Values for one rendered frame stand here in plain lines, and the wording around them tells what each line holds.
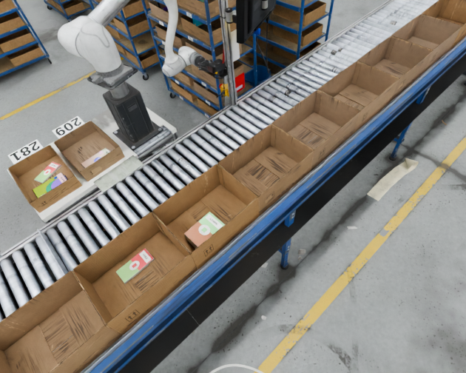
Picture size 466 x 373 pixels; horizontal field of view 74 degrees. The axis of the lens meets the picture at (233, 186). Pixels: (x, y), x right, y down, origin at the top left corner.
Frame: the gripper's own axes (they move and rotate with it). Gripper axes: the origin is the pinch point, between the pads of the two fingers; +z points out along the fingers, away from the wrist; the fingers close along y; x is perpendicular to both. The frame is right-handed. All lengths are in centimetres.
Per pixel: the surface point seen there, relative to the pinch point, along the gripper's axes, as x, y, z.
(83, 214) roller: 20, -125, 24
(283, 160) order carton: 6, -26, 87
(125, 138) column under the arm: 19, -76, -12
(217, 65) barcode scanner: -13.5, -8.3, 12.7
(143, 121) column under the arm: 7, -62, -3
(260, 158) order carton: 6, -34, 76
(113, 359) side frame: 4, -145, 108
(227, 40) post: -28.4, -1.1, 16.9
